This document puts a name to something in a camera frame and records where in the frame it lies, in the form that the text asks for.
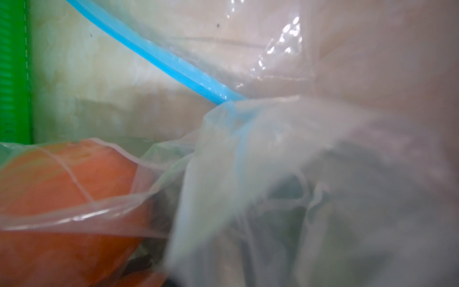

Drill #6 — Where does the clear green-zip bag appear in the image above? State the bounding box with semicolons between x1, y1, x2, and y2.
0;94;459;287

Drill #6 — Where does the green plastic basket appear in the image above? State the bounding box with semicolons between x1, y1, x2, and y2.
1;0;33;144

